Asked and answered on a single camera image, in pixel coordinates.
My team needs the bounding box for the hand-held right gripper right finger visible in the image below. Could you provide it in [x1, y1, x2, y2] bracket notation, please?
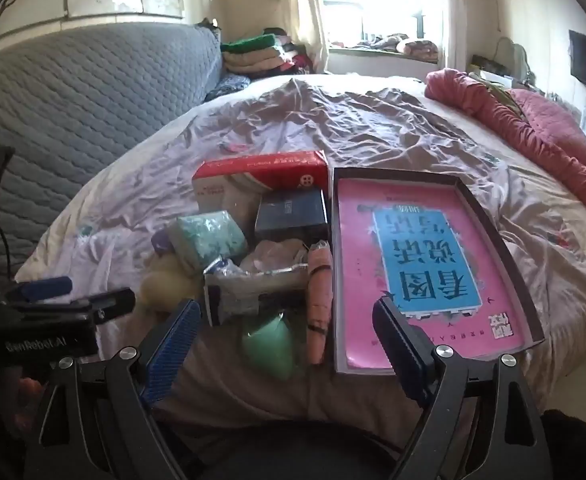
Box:
[372, 297, 561, 480]

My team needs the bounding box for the dark blue box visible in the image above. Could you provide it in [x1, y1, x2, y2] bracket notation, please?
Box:
[254, 189, 329, 243]

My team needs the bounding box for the blue patterned pillow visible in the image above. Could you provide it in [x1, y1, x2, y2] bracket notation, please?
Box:
[205, 72, 251, 103]

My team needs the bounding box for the grey quilted headboard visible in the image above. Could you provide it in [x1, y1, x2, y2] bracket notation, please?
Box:
[0, 22, 224, 281]

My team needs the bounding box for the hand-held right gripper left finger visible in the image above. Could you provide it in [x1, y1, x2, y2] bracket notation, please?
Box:
[23, 299, 204, 480]

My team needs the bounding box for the window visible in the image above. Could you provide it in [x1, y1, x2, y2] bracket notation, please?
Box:
[318, 0, 449, 51]

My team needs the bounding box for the cream curtain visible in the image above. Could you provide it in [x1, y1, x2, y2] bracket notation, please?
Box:
[283, 0, 330, 75]

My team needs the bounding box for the green cloth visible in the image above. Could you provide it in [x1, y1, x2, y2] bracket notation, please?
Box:
[473, 72, 521, 108]

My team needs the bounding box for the green makeup sponge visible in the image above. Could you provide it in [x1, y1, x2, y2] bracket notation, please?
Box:
[242, 312, 296, 381]

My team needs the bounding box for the bedding on window sill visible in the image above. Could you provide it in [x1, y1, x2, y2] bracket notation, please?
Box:
[353, 32, 440, 64]

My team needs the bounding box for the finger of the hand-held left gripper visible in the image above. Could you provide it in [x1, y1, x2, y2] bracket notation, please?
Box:
[5, 276, 74, 305]
[70, 287, 136, 322]

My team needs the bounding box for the orange packet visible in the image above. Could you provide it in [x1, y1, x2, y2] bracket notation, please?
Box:
[307, 241, 334, 365]

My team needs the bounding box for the cream plush toy purple cloth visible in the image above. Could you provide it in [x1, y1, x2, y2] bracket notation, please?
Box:
[140, 232, 204, 311]

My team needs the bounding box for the red and white tissue box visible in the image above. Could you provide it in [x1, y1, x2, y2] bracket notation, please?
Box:
[192, 151, 330, 213]

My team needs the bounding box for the stack of folded clothes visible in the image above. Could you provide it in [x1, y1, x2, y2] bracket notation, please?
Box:
[220, 27, 314, 78]

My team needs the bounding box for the black cable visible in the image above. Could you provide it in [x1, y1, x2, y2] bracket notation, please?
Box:
[0, 214, 12, 282]

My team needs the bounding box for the green patterned tissue packet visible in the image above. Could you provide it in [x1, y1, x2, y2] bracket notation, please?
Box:
[167, 210, 249, 271]

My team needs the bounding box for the clear plastic packet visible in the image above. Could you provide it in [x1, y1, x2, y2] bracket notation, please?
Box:
[204, 255, 309, 327]

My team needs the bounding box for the pink and blue book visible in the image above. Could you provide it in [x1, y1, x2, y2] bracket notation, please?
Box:
[335, 177, 534, 368]

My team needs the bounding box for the pink quilt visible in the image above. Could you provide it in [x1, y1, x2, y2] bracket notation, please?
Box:
[425, 67, 586, 251]

